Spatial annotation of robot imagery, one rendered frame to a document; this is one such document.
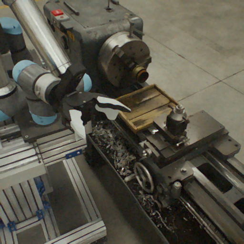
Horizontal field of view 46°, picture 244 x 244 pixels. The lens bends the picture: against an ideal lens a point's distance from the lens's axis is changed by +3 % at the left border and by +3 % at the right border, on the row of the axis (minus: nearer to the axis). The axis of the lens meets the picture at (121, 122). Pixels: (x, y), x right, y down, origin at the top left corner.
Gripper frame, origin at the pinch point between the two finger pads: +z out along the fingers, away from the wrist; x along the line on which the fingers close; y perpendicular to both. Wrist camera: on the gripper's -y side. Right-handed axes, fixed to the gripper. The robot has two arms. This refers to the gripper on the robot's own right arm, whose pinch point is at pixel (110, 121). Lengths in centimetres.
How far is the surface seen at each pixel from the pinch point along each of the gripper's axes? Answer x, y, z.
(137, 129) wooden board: -65, 60, -35
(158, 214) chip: -54, 97, -5
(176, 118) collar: -61, 37, -13
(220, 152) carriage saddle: -80, 58, 7
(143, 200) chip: -54, 96, -17
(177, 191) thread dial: -50, 67, 2
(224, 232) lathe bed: -48, 68, 27
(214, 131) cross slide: -83, 50, -1
